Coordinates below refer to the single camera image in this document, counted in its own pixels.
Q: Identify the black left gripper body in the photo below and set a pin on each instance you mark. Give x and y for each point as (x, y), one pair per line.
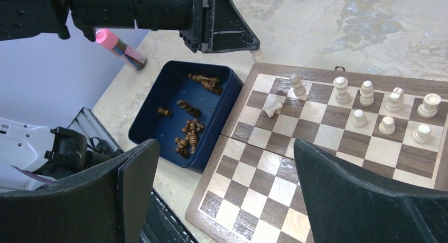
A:
(186, 16)

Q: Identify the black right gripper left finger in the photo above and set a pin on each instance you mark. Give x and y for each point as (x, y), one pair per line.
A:
(105, 203)

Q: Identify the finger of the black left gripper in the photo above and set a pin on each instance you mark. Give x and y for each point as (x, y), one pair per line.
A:
(230, 31)

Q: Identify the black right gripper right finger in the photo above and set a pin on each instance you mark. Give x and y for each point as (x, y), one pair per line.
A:
(347, 203)

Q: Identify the light chess piece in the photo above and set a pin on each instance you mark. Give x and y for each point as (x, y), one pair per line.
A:
(297, 85)
(258, 55)
(395, 101)
(359, 119)
(367, 93)
(387, 125)
(273, 108)
(429, 107)
(342, 95)
(422, 134)

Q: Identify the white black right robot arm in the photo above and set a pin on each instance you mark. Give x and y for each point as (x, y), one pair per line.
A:
(24, 148)

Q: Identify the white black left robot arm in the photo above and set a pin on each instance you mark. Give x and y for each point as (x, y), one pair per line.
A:
(208, 26)

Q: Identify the dark chess pieces row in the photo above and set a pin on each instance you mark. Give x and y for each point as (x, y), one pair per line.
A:
(211, 84)

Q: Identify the dark chess piece small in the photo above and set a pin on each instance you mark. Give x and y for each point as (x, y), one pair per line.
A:
(185, 105)

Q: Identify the wooden chess board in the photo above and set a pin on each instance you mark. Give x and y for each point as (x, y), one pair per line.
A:
(269, 83)

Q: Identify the dark chess pieces pile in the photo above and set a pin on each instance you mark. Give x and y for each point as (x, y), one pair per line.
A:
(186, 146)

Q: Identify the dark chess piece single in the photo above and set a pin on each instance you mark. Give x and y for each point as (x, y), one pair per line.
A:
(165, 112)

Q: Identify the dark blue plastic tray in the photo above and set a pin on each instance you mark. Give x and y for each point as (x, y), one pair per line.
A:
(173, 84)

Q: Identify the pink capped bottle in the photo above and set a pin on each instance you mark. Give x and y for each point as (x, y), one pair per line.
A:
(110, 41)

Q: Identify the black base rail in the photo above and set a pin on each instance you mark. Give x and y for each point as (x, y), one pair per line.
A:
(161, 224)

